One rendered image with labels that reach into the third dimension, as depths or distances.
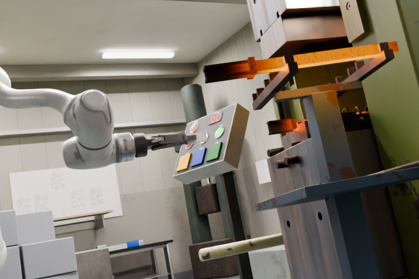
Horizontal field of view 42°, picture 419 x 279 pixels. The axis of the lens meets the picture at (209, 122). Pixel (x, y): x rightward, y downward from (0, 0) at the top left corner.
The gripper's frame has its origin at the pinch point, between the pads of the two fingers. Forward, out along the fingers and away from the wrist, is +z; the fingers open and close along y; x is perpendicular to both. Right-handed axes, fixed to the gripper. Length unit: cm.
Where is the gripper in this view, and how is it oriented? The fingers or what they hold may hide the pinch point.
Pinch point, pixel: (195, 137)
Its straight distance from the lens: 176.5
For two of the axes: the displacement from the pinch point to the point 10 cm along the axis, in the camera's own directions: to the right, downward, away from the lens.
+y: 2.7, -2.4, -9.3
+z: 9.5, -1.2, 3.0
